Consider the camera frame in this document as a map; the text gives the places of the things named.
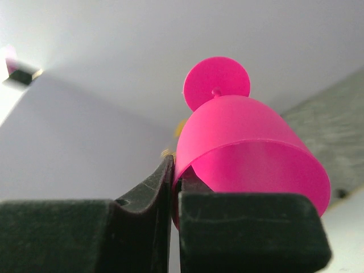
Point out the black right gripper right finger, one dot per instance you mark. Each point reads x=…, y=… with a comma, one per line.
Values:
x=248, y=232

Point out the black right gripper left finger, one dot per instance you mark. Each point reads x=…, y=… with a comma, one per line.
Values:
x=129, y=234

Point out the gold wire wine glass rack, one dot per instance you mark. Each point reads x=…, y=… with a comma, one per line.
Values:
x=171, y=148

